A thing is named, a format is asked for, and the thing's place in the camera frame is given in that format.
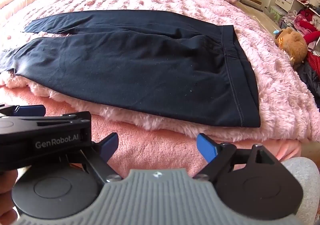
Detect black pants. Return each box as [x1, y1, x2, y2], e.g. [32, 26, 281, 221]
[1, 10, 260, 128]

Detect person's left hand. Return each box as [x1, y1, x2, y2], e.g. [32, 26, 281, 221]
[0, 170, 18, 225]

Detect fluffy pink blanket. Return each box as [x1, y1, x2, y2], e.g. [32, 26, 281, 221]
[1, 0, 319, 141]

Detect brown teddy bear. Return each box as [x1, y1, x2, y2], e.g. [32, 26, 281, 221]
[274, 27, 308, 66]

